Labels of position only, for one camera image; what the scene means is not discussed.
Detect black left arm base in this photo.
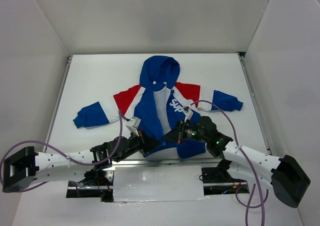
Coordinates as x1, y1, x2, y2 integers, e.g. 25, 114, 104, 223
66, 169, 115, 202

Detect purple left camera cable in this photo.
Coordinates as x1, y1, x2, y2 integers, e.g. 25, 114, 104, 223
0, 110, 135, 193

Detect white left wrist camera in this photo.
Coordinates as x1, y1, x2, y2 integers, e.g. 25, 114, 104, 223
125, 116, 141, 136

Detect white foam board front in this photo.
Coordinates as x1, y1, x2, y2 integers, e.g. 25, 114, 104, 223
113, 166, 205, 202

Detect blue white red hooded jacket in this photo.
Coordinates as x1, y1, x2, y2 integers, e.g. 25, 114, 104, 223
72, 55, 245, 160

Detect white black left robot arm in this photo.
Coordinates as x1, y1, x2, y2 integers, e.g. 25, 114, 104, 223
2, 130, 161, 193

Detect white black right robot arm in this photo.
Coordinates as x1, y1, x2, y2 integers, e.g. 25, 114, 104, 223
163, 116, 311, 208

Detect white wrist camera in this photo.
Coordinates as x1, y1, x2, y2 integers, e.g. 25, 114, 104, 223
125, 116, 141, 136
181, 106, 193, 122

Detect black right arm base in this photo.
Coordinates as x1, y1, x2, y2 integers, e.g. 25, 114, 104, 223
198, 163, 249, 196

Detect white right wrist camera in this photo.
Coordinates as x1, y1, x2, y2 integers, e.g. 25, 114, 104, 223
181, 106, 193, 122

